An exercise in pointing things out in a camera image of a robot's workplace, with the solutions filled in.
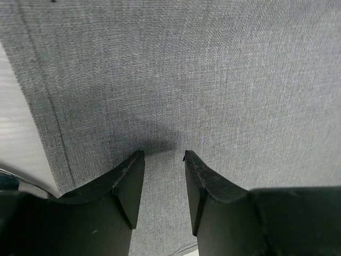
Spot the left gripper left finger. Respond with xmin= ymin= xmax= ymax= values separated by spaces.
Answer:
xmin=1 ymin=151 xmax=145 ymax=255

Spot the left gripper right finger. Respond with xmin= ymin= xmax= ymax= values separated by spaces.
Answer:
xmin=184 ymin=150 xmax=340 ymax=255

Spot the grey cloth napkin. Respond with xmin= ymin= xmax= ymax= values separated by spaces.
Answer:
xmin=1 ymin=1 xmax=340 ymax=255

